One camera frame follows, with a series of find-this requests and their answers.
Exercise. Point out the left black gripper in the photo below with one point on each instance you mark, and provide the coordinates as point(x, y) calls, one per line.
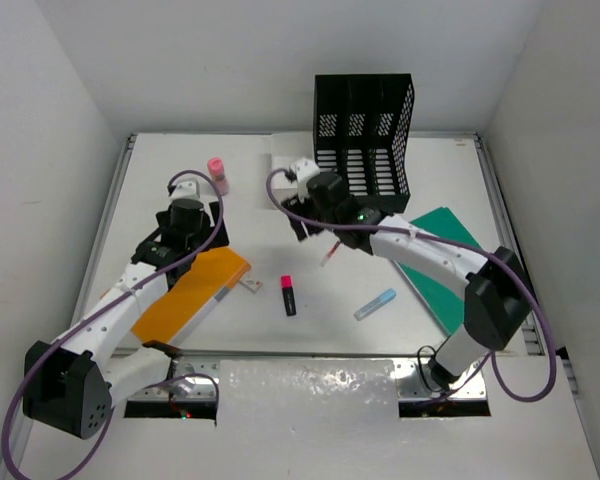
point(209, 231)

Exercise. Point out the black mesh file organizer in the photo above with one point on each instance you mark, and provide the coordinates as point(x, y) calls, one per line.
point(361, 125)

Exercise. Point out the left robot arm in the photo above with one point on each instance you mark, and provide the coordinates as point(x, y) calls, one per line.
point(71, 384)

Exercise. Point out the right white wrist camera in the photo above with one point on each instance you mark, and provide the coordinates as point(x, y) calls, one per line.
point(300, 172)

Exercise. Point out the orange notebook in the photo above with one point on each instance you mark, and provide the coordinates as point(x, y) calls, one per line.
point(173, 318)

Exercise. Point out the small white eraser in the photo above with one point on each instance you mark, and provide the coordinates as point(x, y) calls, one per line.
point(251, 283)

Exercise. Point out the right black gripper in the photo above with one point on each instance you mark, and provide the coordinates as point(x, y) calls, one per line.
point(295, 206)

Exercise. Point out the white front cover panel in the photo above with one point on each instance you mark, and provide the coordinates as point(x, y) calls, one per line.
point(307, 419)

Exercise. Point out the pink black highlighter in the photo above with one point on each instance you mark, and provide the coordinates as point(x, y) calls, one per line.
point(288, 295)

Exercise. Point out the white storage box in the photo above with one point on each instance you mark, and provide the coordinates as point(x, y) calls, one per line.
point(285, 150)

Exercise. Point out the blue transparent tube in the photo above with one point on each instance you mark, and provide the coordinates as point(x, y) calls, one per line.
point(374, 305)

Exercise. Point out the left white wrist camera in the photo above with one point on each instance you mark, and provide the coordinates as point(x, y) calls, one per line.
point(187, 189)

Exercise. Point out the red pen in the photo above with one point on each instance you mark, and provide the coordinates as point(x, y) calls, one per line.
point(330, 254)

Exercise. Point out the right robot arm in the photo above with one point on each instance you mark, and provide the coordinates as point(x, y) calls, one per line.
point(491, 286)

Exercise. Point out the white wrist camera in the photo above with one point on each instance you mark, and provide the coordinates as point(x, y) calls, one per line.
point(187, 189)
point(300, 172)

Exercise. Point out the pink glue bottle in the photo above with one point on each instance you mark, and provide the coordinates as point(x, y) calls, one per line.
point(217, 172)

